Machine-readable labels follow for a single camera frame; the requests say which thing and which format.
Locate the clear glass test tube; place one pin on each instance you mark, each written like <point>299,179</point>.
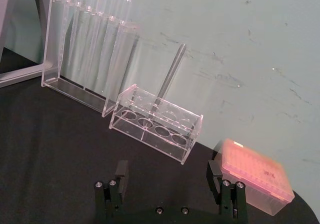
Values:
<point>83,41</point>
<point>67,34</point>
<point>96,41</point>
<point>110,39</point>
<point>121,46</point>

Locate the orange-lidded pipette tip box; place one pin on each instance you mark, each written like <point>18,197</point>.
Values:
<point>252,176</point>

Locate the thin grey glass rod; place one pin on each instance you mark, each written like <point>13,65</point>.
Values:
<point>170,74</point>

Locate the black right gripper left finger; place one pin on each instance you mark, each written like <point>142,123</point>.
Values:
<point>121,181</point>

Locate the black table cloth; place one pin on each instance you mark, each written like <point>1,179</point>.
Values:
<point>62,159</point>

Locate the low clear acrylic tube rack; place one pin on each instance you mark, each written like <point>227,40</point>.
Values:
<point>150,139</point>

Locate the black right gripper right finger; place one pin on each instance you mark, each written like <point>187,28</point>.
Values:
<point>212,176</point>

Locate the tall clear acrylic tube rack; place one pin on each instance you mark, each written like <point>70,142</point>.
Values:
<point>51,66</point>

